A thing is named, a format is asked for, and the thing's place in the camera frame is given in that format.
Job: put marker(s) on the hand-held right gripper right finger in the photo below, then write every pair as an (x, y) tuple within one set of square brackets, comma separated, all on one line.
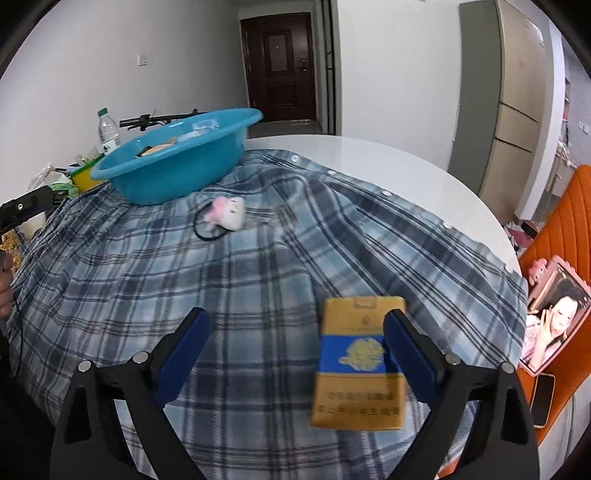
[(411, 360)]

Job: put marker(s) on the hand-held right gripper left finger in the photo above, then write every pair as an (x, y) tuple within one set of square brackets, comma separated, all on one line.
[(182, 360)]

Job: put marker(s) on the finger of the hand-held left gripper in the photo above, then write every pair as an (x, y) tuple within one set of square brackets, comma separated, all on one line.
[(27, 202)]

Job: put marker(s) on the yellow cigarette pack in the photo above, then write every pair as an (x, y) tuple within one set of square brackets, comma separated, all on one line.
[(358, 369)]

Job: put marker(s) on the blue plastic basin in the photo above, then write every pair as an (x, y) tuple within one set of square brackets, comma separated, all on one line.
[(175, 170)]

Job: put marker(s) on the person's left hand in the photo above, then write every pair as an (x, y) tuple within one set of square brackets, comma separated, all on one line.
[(4, 295)]

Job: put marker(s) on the white egg-shaped vase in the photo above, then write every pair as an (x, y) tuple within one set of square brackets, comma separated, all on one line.
[(34, 224)]

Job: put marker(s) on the clear snack packets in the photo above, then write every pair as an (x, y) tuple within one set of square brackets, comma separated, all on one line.
[(46, 175)]

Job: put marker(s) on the green tissue pack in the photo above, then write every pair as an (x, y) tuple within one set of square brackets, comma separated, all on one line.
[(62, 189)]

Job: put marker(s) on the cereal jar with black lid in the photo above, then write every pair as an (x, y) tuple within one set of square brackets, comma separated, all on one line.
[(10, 250)]

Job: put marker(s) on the yellow plastic container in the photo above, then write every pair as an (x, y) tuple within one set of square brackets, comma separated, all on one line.
[(85, 177)]

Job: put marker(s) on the assorted sachets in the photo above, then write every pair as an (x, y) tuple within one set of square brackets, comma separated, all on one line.
[(87, 159)]

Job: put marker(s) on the clear water bottle green cap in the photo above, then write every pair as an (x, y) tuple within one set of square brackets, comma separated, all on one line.
[(108, 134)]

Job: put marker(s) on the black bicycle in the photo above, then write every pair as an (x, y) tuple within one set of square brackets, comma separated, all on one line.
[(138, 121)]

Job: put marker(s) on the smartphone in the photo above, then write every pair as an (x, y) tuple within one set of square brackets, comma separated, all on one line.
[(542, 401)]

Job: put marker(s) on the blue plaid shirt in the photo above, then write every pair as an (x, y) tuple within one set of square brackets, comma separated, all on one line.
[(277, 258)]

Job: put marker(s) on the amber soap bar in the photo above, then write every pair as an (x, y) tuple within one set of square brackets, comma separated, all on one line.
[(162, 146)]

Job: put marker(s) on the pink framed tablet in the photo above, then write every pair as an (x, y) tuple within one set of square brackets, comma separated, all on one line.
[(554, 314)]

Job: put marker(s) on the pink object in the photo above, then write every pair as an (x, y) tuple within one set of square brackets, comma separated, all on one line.
[(524, 235)]

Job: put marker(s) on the dark cloth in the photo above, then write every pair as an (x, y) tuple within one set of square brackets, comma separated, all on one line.
[(18, 424)]

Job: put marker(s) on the orange sofa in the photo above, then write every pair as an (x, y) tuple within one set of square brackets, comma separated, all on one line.
[(568, 221)]

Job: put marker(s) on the light wooden cabinet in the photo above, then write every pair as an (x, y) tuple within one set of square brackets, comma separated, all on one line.
[(561, 175)]

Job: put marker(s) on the gold refrigerator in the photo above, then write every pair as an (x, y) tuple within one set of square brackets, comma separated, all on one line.
[(517, 115)]

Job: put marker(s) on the dark brown door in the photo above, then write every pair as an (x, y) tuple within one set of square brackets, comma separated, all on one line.
[(279, 69)]

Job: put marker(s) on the black framed glass door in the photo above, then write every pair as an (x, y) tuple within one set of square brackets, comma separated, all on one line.
[(328, 69)]

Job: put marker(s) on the white light switch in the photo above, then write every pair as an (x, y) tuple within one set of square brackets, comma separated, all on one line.
[(143, 60)]

